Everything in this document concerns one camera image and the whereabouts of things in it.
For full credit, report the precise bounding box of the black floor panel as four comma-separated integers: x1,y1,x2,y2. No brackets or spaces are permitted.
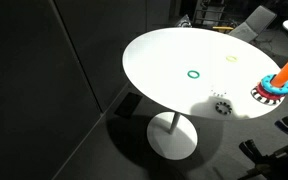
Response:
115,92,142,118

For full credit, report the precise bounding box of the orange yellow bar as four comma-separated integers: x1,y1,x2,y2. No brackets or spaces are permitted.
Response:
212,26,234,30

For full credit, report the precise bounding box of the grey folding chair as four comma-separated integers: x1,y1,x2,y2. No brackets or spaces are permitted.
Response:
229,5,277,42

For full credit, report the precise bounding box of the green ring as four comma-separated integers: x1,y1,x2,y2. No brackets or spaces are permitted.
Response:
187,69,201,80

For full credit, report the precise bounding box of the white table pedestal base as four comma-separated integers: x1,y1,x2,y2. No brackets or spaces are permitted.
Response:
147,112,198,160

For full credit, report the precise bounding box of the black and white small ring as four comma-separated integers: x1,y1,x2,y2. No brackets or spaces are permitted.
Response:
215,101,233,116

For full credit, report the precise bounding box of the yellow ring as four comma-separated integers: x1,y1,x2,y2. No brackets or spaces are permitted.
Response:
225,55,238,63

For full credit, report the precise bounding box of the black white striped base ring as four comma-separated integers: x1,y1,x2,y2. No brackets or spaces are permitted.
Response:
250,86,283,106

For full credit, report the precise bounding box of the blue dotted ring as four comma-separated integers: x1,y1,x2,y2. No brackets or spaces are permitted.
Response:
260,73,288,95

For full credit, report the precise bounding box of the red ring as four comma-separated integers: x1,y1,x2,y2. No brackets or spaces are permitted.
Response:
256,82,285,100

